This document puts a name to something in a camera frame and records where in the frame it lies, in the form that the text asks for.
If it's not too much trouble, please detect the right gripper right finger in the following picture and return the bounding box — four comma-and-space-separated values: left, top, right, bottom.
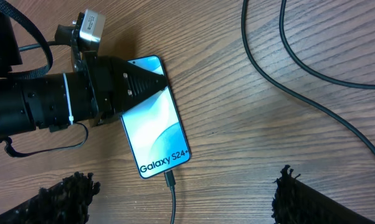
272, 165, 374, 224

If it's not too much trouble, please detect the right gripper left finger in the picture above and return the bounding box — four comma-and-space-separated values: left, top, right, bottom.
0, 172, 100, 224

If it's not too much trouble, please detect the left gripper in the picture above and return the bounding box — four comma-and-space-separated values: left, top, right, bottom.
70, 51, 168, 127

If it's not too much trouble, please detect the Samsung Galaxy smartphone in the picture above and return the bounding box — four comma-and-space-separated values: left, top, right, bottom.
120, 55, 192, 180

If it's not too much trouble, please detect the black USB charging cable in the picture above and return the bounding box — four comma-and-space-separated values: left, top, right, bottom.
163, 0, 375, 224

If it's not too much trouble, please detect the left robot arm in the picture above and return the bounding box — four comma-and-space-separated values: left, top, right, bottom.
0, 1, 168, 142

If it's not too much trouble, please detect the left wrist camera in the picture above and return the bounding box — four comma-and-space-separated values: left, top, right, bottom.
70, 9, 106, 52

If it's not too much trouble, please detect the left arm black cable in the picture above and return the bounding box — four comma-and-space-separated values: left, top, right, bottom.
0, 0, 89, 158

